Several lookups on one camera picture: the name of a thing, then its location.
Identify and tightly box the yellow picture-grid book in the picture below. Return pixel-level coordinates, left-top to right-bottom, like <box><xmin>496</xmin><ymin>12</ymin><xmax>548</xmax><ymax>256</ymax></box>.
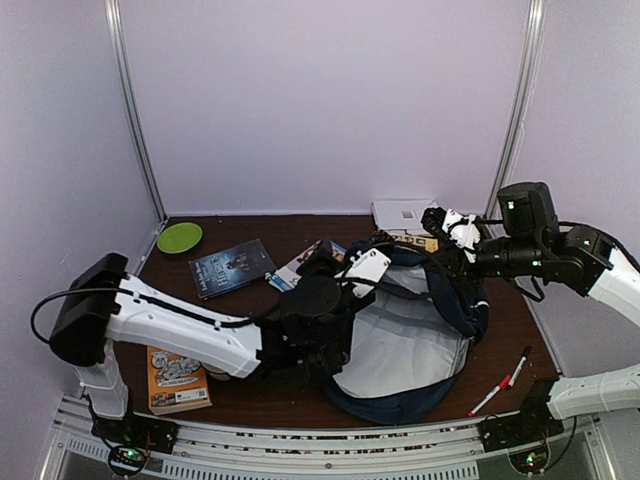
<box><xmin>387</xmin><ymin>231</ymin><xmax>439</xmax><ymax>253</ymax></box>

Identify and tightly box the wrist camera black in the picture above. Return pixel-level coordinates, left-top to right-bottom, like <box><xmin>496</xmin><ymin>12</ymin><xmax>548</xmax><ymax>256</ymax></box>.
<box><xmin>497</xmin><ymin>182</ymin><xmax>559</xmax><ymax>238</ymax></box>
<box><xmin>295</xmin><ymin>239</ymin><xmax>344</xmax><ymax>277</ymax></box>

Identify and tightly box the right aluminium corner post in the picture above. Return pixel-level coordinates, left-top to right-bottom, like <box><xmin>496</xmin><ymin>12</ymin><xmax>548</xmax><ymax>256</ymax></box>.
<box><xmin>484</xmin><ymin>0</ymin><xmax>547</xmax><ymax>218</ymax></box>

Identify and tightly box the green plate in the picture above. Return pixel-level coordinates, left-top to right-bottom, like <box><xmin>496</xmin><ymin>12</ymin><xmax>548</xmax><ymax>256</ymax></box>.
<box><xmin>156</xmin><ymin>222</ymin><xmax>203</xmax><ymax>254</ymax></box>

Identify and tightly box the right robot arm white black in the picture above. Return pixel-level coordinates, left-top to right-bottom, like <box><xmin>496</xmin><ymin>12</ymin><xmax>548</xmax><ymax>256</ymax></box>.
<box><xmin>421</xmin><ymin>182</ymin><xmax>639</xmax><ymax>324</ymax></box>

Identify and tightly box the black white marker pen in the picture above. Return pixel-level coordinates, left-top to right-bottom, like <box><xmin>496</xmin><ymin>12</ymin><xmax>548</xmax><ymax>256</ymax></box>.
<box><xmin>507</xmin><ymin>345</ymin><xmax>532</xmax><ymax>389</ymax></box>

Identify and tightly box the red white marker pen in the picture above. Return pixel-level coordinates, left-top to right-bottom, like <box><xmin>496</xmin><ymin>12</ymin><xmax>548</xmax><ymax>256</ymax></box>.
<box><xmin>467</xmin><ymin>375</ymin><xmax>511</xmax><ymax>417</ymax></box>

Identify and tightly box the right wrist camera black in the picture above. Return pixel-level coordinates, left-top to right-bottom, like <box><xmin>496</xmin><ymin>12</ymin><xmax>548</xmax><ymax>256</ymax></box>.
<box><xmin>497</xmin><ymin>182</ymin><xmax>559</xmax><ymax>238</ymax></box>

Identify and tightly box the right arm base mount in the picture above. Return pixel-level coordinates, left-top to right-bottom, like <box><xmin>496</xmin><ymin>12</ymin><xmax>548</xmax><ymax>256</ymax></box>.
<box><xmin>477</xmin><ymin>377</ymin><xmax>564</xmax><ymax>477</ymax></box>

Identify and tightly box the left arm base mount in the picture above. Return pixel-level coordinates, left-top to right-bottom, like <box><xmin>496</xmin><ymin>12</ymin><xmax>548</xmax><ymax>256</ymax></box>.
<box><xmin>91</xmin><ymin>414</ymin><xmax>179</xmax><ymax>478</ymax></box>

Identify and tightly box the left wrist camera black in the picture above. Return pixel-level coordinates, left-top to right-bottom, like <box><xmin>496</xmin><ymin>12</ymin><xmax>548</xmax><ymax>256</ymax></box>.
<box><xmin>295</xmin><ymin>239</ymin><xmax>344</xmax><ymax>277</ymax></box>

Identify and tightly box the white booklet with barcode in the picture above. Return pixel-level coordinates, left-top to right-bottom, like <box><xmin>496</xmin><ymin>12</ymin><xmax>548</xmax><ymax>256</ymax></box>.
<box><xmin>371</xmin><ymin>199</ymin><xmax>438</xmax><ymax>231</ymax></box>

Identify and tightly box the dog picture book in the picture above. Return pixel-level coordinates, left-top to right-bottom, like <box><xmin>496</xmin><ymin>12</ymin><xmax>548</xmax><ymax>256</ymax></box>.
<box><xmin>265</xmin><ymin>239</ymin><xmax>346</xmax><ymax>292</ymax></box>

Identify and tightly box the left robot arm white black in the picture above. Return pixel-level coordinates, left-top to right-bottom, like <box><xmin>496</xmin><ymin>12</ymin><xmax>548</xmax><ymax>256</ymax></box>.
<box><xmin>34</xmin><ymin>248</ymin><xmax>391</xmax><ymax>444</ymax></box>

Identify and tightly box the navy blue student backpack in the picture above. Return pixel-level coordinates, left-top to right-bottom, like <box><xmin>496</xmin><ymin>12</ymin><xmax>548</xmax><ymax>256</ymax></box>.
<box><xmin>322</xmin><ymin>245</ymin><xmax>489</xmax><ymax>425</ymax></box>

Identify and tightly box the orange cartoon paperback book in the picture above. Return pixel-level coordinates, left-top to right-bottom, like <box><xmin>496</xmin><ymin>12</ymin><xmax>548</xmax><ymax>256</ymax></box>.
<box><xmin>146</xmin><ymin>346</ymin><xmax>212</xmax><ymax>415</ymax></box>

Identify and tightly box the aluminium front rail frame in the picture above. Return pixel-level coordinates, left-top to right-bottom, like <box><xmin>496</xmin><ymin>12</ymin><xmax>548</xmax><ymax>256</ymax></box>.
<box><xmin>39</xmin><ymin>392</ymin><xmax>616</xmax><ymax>480</ymax></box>

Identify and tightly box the dark blue cover book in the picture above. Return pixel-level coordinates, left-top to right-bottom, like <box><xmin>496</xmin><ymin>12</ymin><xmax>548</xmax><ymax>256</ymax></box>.
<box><xmin>189</xmin><ymin>239</ymin><xmax>276</xmax><ymax>300</ymax></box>

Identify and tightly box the aluminium corner post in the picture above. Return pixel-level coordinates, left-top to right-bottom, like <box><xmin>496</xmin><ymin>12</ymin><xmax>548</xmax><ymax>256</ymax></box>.
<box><xmin>484</xmin><ymin>0</ymin><xmax>547</xmax><ymax>218</ymax></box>
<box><xmin>103</xmin><ymin>0</ymin><xmax>169</xmax><ymax>226</ymax></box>

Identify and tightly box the white black bowl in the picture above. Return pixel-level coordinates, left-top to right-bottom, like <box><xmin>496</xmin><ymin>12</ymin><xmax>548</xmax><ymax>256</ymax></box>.
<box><xmin>203</xmin><ymin>364</ymin><xmax>230</xmax><ymax>381</ymax></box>

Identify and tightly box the left aluminium corner post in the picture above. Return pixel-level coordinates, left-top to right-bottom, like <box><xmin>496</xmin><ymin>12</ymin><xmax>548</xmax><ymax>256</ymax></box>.
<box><xmin>103</xmin><ymin>0</ymin><xmax>169</xmax><ymax>226</ymax></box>

